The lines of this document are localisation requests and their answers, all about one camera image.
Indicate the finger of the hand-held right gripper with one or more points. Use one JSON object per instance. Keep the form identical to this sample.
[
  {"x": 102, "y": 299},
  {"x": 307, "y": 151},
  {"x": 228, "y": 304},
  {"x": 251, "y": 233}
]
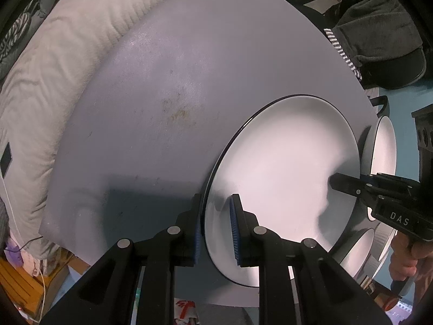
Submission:
[
  {"x": 345, "y": 184},
  {"x": 369, "y": 177}
]

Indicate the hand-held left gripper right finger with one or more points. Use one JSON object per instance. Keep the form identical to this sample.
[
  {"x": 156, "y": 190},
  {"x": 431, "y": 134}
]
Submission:
[{"x": 234, "y": 230}]

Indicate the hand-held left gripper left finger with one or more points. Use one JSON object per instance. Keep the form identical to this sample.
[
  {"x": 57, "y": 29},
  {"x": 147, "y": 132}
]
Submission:
[{"x": 196, "y": 240}]

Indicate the white bowl black rim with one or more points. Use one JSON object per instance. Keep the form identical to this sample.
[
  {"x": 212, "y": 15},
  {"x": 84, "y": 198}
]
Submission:
[
  {"x": 358, "y": 255},
  {"x": 384, "y": 242},
  {"x": 384, "y": 149}
]

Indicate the large white plate black rim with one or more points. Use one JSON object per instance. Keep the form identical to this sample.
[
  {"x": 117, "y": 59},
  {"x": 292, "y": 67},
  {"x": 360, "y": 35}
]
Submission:
[{"x": 287, "y": 162}]

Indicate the person's right hand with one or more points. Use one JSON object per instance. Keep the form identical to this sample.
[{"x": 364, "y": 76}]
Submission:
[{"x": 401, "y": 260}]

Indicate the red and white packet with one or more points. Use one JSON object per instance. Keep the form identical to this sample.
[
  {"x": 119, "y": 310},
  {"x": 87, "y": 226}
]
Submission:
[{"x": 184, "y": 309}]

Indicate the black office chair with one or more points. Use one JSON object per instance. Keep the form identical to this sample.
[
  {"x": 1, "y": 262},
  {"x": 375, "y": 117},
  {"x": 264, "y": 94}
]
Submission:
[{"x": 402, "y": 74}]

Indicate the grey garment striped cuffs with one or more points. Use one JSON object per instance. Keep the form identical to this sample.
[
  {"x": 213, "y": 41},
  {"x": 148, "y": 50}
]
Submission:
[{"x": 375, "y": 23}]

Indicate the orange wooden furniture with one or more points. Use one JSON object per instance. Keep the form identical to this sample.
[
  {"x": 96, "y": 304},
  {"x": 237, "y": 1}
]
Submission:
[{"x": 20, "y": 284}]

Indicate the black flat device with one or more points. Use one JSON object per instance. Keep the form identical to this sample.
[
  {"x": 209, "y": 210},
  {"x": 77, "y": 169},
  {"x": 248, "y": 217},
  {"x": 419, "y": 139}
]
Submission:
[{"x": 5, "y": 158}]

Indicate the beige fleece blanket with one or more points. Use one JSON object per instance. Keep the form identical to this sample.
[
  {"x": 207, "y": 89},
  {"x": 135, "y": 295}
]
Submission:
[{"x": 67, "y": 57}]

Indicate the zebra striped cloth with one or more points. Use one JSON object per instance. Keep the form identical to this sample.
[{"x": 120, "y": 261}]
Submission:
[{"x": 17, "y": 30}]

